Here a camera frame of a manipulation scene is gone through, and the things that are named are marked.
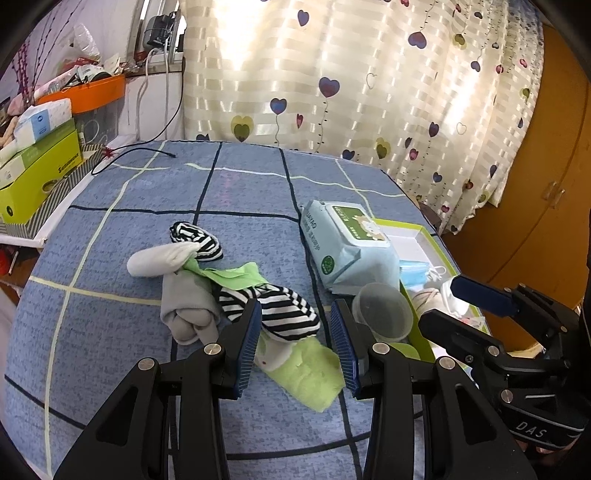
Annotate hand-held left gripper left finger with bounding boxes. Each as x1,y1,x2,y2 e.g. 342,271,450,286
53,299,263,480

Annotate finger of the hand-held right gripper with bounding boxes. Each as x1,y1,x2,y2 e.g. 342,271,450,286
418,309,509,385
450,275,581,352

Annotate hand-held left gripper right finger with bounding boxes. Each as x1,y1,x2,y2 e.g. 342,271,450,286
330,299,539,480

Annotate white sock pair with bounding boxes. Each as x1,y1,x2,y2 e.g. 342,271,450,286
410,282,465,320

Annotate green towel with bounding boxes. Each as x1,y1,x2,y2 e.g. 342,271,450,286
257,337,343,414

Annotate large striped sock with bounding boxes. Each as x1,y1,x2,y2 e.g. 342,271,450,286
217,283,322,343

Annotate blue face mask pack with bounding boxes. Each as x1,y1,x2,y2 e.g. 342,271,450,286
398,259,448,288

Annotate grey sock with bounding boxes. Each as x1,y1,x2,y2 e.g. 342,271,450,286
160,270,223,348

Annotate light green cloth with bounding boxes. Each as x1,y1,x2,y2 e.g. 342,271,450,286
185,261,265,291

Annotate white box with green rim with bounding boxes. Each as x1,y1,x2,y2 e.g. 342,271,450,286
373,219,491,366

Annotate small striped sock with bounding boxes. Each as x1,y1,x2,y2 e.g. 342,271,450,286
168,221,225,264

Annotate clear round plastic container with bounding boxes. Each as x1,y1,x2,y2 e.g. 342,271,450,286
351,282,413,343

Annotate wet wipes pack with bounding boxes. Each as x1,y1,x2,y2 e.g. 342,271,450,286
299,199,401,295

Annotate wooden cabinet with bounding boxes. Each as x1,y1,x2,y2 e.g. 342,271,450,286
442,23,591,357

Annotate blue checked blanket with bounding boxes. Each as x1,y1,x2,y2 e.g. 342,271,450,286
0,138,462,480

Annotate heart print curtain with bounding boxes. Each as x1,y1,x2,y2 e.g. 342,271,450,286
178,0,551,237

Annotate striped cardboard box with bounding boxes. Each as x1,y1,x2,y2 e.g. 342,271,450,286
0,143,108,241

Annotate green cardboard box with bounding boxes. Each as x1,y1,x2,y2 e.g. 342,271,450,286
0,127,85,226

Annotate clear storage bin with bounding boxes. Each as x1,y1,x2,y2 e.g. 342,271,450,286
74,99,126,149

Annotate white and green carton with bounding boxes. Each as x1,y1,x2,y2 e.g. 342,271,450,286
0,117,77,191

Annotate orange basket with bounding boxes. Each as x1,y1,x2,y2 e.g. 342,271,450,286
36,74,127,115

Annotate white and blue tissue pack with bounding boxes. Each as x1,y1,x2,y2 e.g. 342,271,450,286
14,98,74,150

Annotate black power adapter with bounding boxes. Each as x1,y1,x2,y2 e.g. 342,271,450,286
145,14,179,49

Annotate pink plush toy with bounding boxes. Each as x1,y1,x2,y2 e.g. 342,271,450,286
0,95,34,154

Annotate clear plastic bag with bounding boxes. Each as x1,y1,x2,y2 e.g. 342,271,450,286
60,22,126,85

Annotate pink flower branches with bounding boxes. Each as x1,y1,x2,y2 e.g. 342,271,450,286
11,0,89,100

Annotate black cable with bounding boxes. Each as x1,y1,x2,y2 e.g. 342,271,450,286
90,46,186,177

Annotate white cable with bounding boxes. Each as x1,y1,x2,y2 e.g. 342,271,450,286
136,46,170,140

